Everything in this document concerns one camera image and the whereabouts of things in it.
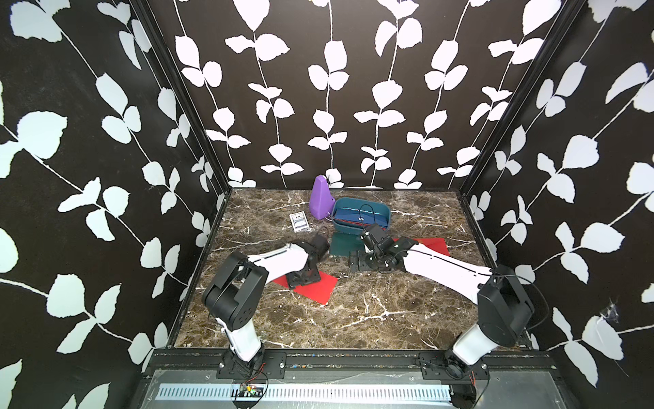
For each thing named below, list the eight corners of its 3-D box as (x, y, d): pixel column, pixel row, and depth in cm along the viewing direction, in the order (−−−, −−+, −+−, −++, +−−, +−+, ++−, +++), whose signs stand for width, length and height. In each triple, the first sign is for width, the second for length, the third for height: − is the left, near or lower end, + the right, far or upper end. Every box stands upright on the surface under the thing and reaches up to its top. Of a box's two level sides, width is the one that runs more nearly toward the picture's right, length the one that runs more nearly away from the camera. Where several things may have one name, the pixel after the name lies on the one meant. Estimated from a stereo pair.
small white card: (294, 233, 107) (293, 230, 105) (289, 217, 113) (289, 214, 111) (310, 229, 108) (309, 226, 107) (304, 213, 114) (304, 210, 112)
